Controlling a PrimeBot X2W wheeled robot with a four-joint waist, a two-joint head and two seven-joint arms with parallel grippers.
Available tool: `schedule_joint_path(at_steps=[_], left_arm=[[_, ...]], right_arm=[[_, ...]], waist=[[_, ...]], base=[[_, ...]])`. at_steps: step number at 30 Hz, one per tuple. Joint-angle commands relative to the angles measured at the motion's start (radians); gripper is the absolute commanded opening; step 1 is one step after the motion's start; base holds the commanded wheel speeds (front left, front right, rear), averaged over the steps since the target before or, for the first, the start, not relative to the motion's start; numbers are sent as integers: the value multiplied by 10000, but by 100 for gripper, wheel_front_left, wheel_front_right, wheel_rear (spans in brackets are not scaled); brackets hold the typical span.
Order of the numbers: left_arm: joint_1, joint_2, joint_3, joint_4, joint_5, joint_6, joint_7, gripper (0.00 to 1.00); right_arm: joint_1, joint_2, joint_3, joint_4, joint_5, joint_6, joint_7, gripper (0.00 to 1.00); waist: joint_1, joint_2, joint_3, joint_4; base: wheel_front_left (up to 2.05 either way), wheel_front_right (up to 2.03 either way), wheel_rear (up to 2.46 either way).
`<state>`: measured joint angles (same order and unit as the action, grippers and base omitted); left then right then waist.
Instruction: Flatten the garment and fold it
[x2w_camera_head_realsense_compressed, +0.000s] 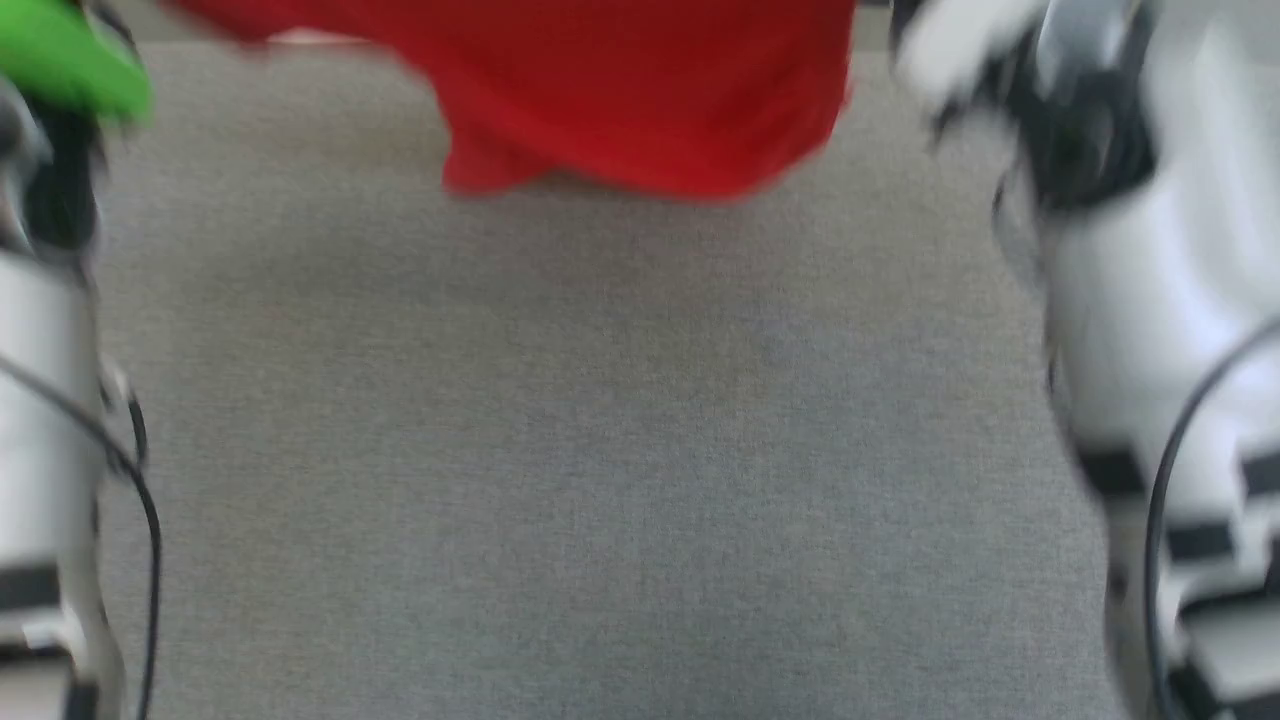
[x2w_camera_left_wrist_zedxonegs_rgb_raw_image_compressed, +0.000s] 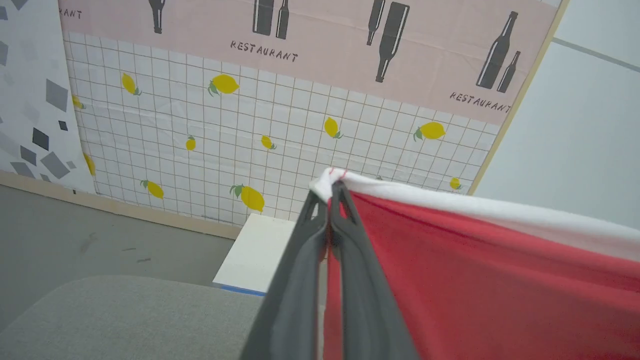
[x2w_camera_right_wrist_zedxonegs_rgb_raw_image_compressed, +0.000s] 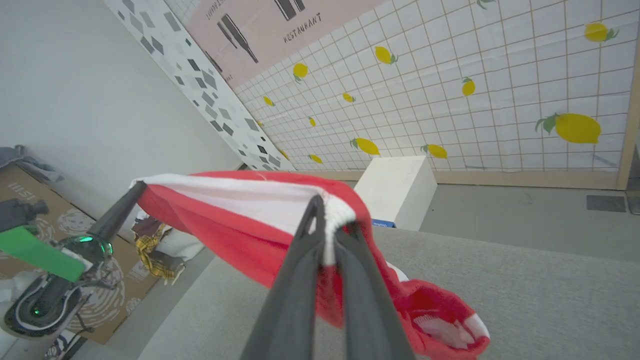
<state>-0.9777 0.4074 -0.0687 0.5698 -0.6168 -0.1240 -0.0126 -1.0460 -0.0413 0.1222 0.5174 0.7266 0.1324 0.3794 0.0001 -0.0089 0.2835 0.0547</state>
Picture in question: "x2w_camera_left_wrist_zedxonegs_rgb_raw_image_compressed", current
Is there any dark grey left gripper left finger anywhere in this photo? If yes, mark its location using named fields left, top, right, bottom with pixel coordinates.
left=240, top=190, right=331, bottom=360

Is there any red white-trimmed garment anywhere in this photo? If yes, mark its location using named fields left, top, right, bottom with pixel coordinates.
left=309, top=167, right=640, bottom=360

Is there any lemon print partition panel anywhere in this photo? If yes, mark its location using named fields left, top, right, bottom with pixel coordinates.
left=56, top=0, right=571, bottom=241

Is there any white box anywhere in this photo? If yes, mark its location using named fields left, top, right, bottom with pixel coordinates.
left=212, top=213, right=301, bottom=297

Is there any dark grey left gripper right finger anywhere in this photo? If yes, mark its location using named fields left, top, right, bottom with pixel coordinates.
left=327, top=180, right=420, bottom=360

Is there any grey fabric sofa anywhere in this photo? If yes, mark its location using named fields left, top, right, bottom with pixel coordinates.
left=0, top=260, right=328, bottom=360

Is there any grey geometric print partition panel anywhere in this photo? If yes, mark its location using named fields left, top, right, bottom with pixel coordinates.
left=0, top=0, right=97, bottom=195

